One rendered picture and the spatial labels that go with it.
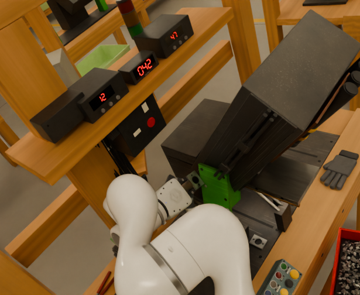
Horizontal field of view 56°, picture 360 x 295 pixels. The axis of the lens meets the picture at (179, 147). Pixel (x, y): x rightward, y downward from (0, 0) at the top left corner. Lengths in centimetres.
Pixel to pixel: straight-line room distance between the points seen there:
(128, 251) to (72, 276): 226
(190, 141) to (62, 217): 53
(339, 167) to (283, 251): 42
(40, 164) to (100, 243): 190
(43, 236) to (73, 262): 161
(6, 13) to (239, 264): 77
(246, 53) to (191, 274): 135
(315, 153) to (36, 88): 114
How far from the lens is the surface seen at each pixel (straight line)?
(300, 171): 121
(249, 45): 174
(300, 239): 133
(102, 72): 108
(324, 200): 142
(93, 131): 98
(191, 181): 112
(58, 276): 289
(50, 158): 99
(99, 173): 119
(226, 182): 108
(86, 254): 285
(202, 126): 131
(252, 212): 142
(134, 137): 110
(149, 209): 60
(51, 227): 128
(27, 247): 127
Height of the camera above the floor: 204
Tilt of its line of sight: 40 degrees down
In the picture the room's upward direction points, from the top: 24 degrees counter-clockwise
